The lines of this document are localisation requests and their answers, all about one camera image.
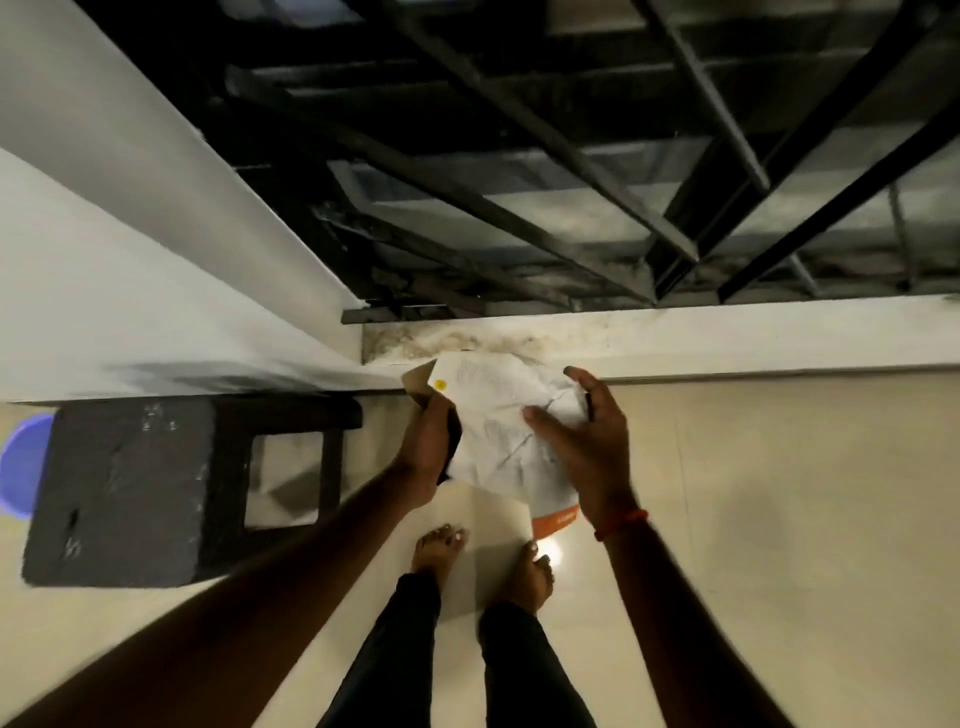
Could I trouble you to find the person's left foot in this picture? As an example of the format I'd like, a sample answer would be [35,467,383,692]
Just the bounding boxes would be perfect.
[411,523,470,584]

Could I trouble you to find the white paper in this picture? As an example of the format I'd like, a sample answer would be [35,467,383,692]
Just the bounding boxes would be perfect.
[427,351,596,539]

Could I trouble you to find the person's right forearm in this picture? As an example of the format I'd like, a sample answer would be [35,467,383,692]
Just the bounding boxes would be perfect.
[600,517,797,728]

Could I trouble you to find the blue plastic bucket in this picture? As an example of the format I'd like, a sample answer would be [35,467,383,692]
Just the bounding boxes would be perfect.
[0,412,59,522]

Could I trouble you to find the person's dark trousers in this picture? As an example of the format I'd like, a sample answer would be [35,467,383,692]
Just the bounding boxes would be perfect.
[318,570,599,728]

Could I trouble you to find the black stool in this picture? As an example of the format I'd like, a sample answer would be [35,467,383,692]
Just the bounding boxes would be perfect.
[21,393,365,590]

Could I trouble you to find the brown paper bag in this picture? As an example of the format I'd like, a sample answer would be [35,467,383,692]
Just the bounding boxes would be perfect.
[400,360,440,407]

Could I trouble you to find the person's left forearm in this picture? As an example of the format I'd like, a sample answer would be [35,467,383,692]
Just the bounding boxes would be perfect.
[7,472,425,728]

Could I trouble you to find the red wrist thread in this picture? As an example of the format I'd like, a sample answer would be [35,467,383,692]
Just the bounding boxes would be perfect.
[594,507,651,543]

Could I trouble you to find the person's right hand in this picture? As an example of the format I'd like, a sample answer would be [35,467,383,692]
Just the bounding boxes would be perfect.
[522,366,639,530]

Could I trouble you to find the person's left hand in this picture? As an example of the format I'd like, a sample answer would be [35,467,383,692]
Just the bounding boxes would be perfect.
[387,381,464,512]

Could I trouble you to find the black metal grille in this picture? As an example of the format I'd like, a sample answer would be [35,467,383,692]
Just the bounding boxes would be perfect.
[90,0,960,324]

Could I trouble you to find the person's foot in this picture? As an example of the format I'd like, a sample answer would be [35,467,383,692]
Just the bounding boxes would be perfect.
[502,540,557,617]
[411,523,470,584]

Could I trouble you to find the person's right foot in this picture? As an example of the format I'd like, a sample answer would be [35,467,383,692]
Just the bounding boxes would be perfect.
[502,540,557,617]

